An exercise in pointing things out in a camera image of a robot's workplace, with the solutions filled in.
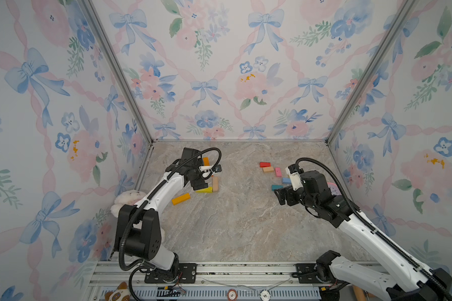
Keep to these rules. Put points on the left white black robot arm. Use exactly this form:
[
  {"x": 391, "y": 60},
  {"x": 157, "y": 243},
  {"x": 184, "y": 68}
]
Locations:
[{"x": 138, "y": 235}]

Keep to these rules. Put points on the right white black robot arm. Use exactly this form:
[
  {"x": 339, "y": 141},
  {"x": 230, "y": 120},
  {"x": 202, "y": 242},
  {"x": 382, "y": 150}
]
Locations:
[{"x": 405, "y": 278}]

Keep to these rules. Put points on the tan wood block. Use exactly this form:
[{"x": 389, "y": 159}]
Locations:
[{"x": 268, "y": 169}]

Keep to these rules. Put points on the natural wood block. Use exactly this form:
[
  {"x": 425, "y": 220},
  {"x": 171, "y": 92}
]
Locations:
[{"x": 215, "y": 184}]

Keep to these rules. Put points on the wooden handle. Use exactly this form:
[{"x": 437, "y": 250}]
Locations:
[{"x": 359, "y": 294}]

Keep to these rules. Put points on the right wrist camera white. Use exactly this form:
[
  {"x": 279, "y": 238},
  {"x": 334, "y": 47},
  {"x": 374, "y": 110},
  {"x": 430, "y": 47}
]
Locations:
[{"x": 295, "y": 177}]

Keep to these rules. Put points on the brown white plush toy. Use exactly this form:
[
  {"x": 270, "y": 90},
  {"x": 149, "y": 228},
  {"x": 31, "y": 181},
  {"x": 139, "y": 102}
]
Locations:
[{"x": 121, "y": 293}]

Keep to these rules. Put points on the teal block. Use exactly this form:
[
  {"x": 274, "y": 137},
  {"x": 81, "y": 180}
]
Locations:
[{"x": 275, "y": 187}]

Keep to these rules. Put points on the amber yellow block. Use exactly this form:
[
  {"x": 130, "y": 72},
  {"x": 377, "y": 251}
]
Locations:
[{"x": 181, "y": 199}]

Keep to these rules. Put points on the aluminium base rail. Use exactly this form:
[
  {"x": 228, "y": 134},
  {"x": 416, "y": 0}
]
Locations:
[{"x": 237, "y": 281}]

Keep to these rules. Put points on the pink alarm clock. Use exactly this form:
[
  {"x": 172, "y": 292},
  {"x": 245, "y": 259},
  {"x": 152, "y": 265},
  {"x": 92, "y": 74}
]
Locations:
[{"x": 334, "y": 189}]

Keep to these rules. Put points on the red block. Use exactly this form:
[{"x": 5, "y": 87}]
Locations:
[{"x": 264, "y": 164}]

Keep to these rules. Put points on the white plush bear pink shirt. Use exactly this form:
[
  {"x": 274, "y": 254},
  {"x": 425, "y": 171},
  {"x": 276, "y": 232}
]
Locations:
[{"x": 130, "y": 197}]

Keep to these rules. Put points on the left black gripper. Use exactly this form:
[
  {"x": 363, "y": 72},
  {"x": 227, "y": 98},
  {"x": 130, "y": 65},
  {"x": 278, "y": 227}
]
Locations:
[{"x": 199, "y": 184}]

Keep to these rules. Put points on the lime yellow block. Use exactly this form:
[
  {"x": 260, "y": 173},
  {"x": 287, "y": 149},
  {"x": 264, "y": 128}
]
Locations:
[{"x": 205, "y": 190}]

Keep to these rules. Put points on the pink block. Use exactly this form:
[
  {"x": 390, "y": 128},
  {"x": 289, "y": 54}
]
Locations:
[{"x": 278, "y": 172}]

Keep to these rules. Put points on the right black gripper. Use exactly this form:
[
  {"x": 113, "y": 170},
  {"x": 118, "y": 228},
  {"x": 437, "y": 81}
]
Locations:
[{"x": 280, "y": 195}]

